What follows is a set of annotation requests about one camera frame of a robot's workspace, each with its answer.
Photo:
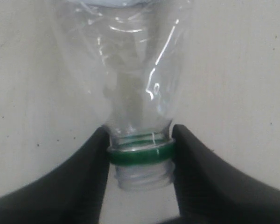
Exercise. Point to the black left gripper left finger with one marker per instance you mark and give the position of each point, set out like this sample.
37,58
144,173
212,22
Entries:
72,193

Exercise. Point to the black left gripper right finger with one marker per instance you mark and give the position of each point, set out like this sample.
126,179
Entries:
211,191

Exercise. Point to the clear plastic bottle green label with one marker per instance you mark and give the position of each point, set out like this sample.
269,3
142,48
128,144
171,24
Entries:
127,56

